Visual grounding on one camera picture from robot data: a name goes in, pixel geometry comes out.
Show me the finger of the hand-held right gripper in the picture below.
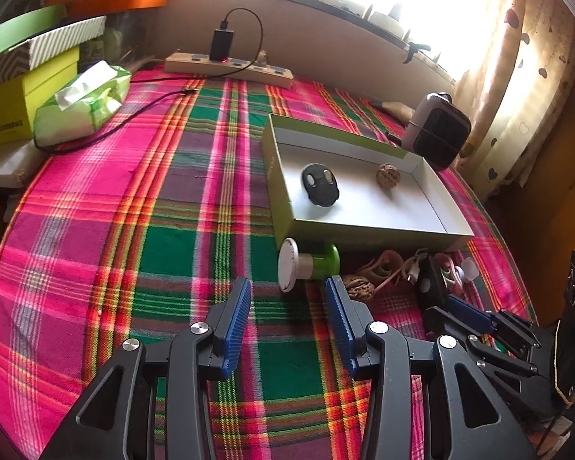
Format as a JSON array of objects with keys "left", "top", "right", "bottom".
[
  {"left": 447, "top": 294, "right": 542, "bottom": 352},
  {"left": 424, "top": 306, "right": 557, "bottom": 394}
]

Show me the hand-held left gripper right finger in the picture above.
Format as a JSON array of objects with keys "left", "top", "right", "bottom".
[{"left": 325, "top": 275, "right": 540, "bottom": 460}]

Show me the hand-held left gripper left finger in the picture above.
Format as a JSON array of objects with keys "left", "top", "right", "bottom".
[{"left": 38, "top": 276, "right": 252, "bottom": 460}]

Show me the brown walnut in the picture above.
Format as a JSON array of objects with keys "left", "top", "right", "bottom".
[
  {"left": 376, "top": 163, "right": 402, "bottom": 190},
  {"left": 342, "top": 274, "right": 375, "bottom": 304}
]

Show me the small black device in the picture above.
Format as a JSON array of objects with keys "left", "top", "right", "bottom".
[{"left": 419, "top": 256, "right": 450, "bottom": 308}]

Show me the green cardboard box tray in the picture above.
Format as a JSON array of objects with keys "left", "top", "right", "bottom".
[{"left": 260, "top": 114, "right": 475, "bottom": 252}]

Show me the pink white plastic piece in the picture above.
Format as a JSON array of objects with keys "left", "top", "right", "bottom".
[{"left": 436, "top": 253, "right": 463, "bottom": 294}]

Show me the pink green plaid tablecloth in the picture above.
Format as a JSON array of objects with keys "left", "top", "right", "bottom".
[{"left": 0, "top": 68, "right": 540, "bottom": 460}]

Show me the white black small heater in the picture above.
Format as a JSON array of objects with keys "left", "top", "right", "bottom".
[{"left": 400, "top": 92, "right": 472, "bottom": 171}]

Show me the beige plug on right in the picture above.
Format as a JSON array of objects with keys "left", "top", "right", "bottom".
[{"left": 369, "top": 98, "right": 415, "bottom": 123}]

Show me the heart print curtain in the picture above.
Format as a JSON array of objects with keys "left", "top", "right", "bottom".
[{"left": 453, "top": 0, "right": 575, "bottom": 197}]

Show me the beige power strip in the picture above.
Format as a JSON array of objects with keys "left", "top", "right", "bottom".
[{"left": 165, "top": 52, "right": 294, "bottom": 89}]

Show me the green tissue pack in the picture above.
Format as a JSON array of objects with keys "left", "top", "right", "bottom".
[{"left": 33, "top": 61, "right": 132, "bottom": 147}]

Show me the black window hook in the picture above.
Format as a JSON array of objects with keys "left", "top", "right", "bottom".
[{"left": 405, "top": 42, "right": 432, "bottom": 65}]

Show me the black charger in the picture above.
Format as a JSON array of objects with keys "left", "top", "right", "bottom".
[{"left": 210, "top": 30, "right": 235, "bottom": 62}]

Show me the yellow-green box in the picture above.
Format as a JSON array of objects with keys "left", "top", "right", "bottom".
[{"left": 0, "top": 47, "right": 81, "bottom": 149}]

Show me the striped cardboard box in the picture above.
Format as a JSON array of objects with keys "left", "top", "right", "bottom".
[{"left": 0, "top": 15, "right": 107, "bottom": 93}]

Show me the green box lid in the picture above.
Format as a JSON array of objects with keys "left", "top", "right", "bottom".
[{"left": 0, "top": 5, "right": 68, "bottom": 65}]

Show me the white cable plug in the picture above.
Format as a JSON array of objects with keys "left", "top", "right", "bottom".
[{"left": 401, "top": 248, "right": 429, "bottom": 284}]

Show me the black charging cable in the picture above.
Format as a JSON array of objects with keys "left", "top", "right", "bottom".
[{"left": 33, "top": 8, "right": 264, "bottom": 154}]

